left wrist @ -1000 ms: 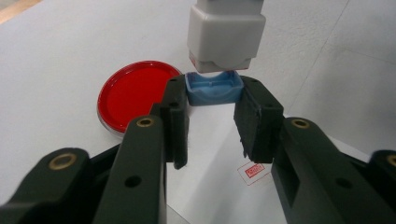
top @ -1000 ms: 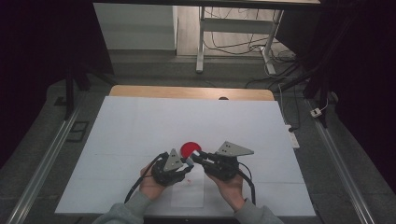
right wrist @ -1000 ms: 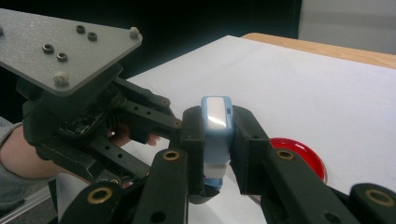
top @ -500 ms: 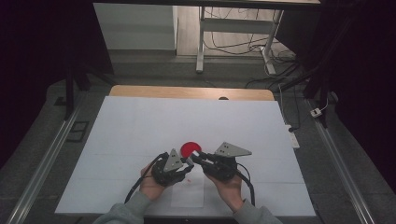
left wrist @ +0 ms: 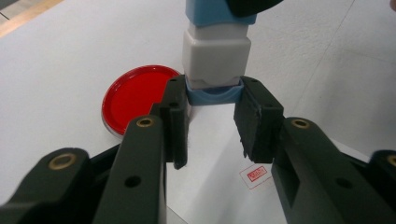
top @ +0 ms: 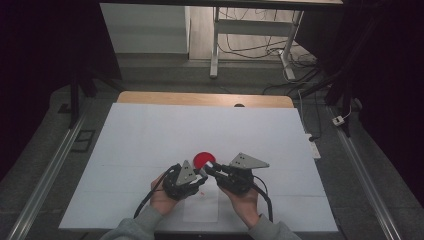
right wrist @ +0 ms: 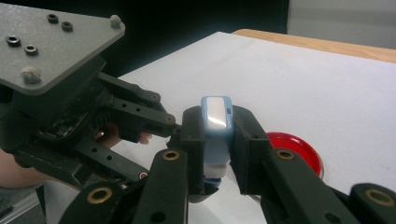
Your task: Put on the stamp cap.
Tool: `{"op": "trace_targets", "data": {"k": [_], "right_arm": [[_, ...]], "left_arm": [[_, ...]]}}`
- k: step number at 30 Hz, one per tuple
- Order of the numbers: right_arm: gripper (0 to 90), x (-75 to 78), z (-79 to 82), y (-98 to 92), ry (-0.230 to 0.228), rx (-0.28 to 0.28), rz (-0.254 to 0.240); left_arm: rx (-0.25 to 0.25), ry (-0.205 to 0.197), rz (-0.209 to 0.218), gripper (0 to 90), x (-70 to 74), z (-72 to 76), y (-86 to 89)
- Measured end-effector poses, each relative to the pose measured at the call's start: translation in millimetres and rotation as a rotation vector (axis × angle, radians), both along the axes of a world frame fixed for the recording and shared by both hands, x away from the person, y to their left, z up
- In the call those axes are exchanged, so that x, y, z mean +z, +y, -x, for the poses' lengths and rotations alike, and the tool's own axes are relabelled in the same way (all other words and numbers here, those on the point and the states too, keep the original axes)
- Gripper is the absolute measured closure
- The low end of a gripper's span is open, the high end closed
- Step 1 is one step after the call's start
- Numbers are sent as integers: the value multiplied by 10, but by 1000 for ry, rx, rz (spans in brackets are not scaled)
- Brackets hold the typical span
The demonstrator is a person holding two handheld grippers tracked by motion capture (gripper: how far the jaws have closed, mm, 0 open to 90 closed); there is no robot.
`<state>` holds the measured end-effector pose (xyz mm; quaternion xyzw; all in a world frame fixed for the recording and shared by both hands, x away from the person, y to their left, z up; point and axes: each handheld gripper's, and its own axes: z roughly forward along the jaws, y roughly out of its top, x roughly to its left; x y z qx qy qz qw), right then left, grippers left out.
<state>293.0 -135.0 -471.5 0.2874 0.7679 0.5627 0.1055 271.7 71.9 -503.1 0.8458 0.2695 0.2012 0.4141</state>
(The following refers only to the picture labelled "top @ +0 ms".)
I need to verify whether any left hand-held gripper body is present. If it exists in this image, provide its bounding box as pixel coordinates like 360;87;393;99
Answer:
162;159;203;202

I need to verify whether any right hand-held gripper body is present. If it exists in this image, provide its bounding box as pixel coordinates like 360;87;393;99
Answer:
214;152;271;196

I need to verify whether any round red ink pad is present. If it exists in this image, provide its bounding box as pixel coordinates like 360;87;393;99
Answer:
192;151;217;171

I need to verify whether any white paper sheet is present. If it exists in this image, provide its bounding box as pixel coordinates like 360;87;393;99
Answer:
182;179;220;224

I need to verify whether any person's left hand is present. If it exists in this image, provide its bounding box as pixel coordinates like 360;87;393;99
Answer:
149;174;182;216

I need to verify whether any person's right hand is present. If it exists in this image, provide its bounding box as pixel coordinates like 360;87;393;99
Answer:
219;184;262;230

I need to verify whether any white table cover sheet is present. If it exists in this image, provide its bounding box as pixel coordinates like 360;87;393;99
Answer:
58;102;339;233

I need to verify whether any white power strip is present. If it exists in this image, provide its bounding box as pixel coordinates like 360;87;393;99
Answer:
305;133;322;160

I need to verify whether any black metal stand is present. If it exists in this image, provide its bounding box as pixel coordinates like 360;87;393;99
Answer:
67;64;125;130
299;64;362;138

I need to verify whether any white cabinet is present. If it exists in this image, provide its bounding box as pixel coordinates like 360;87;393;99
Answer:
99;3;191;55

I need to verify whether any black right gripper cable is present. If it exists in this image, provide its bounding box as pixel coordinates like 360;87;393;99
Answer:
251;174;275;224

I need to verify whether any black floor socket frame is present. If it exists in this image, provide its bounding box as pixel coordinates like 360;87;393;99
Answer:
70;129;97;154

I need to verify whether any black floor cables tangle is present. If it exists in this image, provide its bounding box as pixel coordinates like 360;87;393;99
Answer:
218;8;318;69

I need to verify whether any metal floor rail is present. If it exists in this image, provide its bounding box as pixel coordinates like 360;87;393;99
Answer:
328;105;403;240
5;99;92;240

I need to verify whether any white desk frame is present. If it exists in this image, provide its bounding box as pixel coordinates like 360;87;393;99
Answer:
209;6;305;81

